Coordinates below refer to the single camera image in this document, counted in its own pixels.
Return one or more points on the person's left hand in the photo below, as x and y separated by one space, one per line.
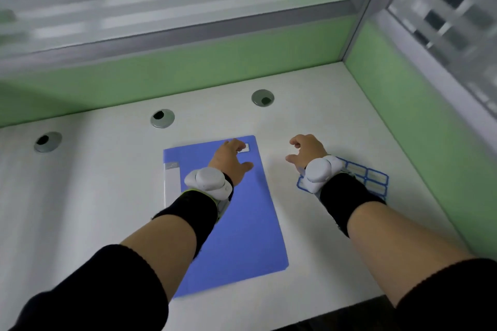
226 162

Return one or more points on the person's right hand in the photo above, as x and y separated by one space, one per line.
310 150

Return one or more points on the person's left thumb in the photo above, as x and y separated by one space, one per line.
244 168

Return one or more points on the person's right thumb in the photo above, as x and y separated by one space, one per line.
292 158

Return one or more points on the person's left forearm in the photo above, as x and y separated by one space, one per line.
163 249

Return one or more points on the person's right forearm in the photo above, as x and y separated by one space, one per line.
392 241

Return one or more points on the small white label sticker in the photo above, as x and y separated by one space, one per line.
244 148

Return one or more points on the white wrist tracker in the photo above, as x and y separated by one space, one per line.
320 172
209 182

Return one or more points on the blue document folder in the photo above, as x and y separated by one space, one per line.
244 226

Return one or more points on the black wristband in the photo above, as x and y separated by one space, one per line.
345 197
194 212

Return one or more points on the blue-bordered label sticker sheet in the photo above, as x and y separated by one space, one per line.
371 179

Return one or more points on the green partition panel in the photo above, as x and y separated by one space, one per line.
174 71
419 129

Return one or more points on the black sleeve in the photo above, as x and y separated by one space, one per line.
450 296
101 296

